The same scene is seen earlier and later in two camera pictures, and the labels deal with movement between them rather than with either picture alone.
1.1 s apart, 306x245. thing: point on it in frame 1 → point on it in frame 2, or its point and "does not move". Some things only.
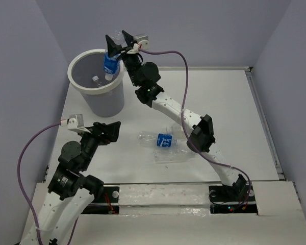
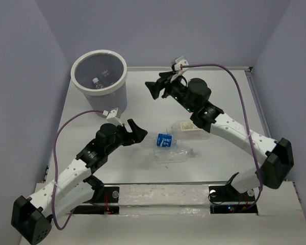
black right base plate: (228, 194) does not move
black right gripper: (113, 49) → (154, 87)
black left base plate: (109, 203) does not move
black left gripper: (111, 132) → (137, 133)
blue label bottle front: (111, 65) → (103, 74)
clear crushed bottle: (173, 155) does not move
